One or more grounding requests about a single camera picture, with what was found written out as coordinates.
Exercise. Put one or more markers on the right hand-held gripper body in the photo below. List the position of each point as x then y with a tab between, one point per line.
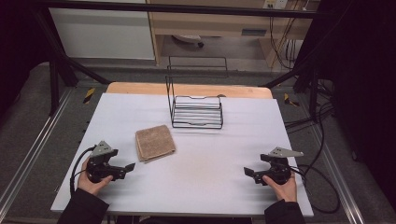
278	169

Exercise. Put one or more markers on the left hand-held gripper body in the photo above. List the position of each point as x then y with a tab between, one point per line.
99	168

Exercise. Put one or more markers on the brown towel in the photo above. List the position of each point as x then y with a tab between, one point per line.
154	143

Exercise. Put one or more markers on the person's left hand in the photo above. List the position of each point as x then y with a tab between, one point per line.
91	184

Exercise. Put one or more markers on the person's right hand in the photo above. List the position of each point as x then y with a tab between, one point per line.
284	188

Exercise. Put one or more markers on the white table cover sheet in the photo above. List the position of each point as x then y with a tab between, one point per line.
199	161

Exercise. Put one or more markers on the yellow black tape marker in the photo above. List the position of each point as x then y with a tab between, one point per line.
89	95
290	100

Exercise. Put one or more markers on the black curtain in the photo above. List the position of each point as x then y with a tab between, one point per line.
18	46
361	77

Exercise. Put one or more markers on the white cabinet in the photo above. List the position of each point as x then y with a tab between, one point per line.
102	32

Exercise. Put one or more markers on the white chair base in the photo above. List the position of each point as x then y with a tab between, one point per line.
188	39

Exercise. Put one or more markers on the light wooden desk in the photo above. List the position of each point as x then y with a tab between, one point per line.
218	23

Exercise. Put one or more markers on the aluminium floor rail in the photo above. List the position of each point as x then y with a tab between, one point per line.
34	149
337	177

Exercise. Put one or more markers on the black metal frame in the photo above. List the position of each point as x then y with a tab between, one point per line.
174	8

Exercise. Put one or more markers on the white wall socket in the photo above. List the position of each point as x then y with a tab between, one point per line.
275	3

